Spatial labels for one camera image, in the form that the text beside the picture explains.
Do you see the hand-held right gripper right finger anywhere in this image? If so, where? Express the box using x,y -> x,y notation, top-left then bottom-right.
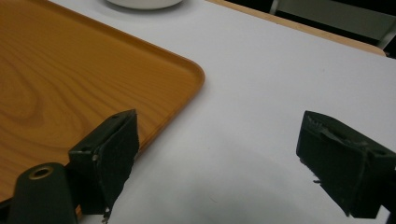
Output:
295,110 -> 396,219

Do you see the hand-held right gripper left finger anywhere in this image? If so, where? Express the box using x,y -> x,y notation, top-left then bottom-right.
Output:
67,108 -> 140,224

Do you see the wooden tray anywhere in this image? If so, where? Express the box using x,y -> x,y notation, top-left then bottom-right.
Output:
0,0 -> 206,218

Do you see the grey metal chair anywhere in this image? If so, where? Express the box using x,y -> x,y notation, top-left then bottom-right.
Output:
269,0 -> 396,50

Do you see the white bowl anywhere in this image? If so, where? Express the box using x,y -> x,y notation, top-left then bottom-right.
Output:
105,0 -> 185,10

